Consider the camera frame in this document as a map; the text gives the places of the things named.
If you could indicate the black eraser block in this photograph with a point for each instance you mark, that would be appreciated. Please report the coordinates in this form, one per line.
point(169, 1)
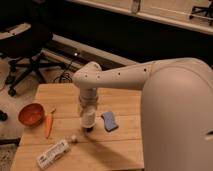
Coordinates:
point(89, 129)

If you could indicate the orange bowl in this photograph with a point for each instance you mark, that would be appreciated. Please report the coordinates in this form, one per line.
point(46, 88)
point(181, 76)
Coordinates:
point(31, 114)

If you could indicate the orange carrot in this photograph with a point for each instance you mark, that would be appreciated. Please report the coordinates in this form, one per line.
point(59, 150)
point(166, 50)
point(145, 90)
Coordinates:
point(48, 123)

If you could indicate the black chair base far right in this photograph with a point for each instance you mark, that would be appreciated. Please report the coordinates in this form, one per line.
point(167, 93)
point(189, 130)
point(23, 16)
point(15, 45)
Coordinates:
point(206, 10)

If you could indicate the white tube with cap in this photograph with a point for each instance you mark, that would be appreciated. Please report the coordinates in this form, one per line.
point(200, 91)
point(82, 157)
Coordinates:
point(56, 151)

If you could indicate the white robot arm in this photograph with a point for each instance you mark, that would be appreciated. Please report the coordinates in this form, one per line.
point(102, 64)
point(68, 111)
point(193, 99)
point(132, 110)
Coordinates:
point(176, 109)

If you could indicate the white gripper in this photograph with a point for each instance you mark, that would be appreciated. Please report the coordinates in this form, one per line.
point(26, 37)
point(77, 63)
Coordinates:
point(88, 97)

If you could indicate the white ceramic cup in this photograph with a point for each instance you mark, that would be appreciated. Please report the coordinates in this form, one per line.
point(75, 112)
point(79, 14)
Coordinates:
point(88, 117)

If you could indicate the black office chair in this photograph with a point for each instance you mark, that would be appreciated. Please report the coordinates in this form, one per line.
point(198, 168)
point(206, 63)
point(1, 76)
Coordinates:
point(22, 38)

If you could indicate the blue sponge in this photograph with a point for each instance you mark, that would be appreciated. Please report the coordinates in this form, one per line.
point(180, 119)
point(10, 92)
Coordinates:
point(109, 121)

